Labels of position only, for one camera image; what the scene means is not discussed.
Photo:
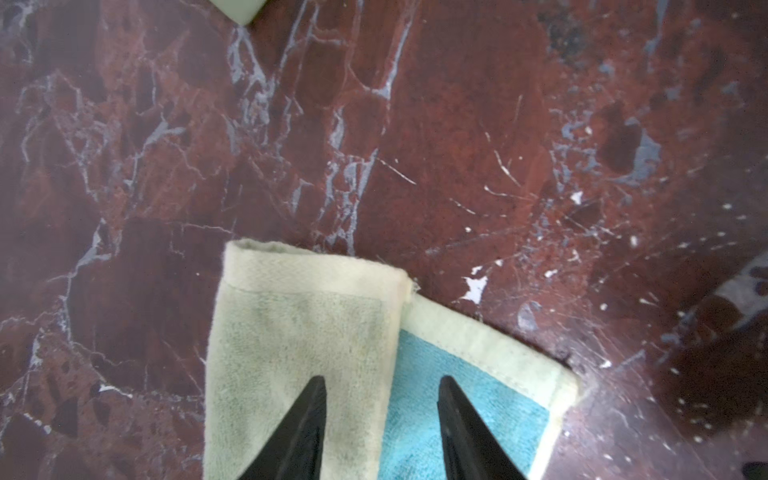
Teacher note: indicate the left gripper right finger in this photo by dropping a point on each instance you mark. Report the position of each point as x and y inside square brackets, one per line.
[470, 450]

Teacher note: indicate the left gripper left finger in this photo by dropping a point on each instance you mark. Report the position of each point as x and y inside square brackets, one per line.
[295, 448]

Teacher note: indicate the teal and yellow towel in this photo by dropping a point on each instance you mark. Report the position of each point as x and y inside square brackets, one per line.
[284, 315]

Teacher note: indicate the green plastic basket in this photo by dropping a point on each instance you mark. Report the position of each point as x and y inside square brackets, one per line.
[242, 12]

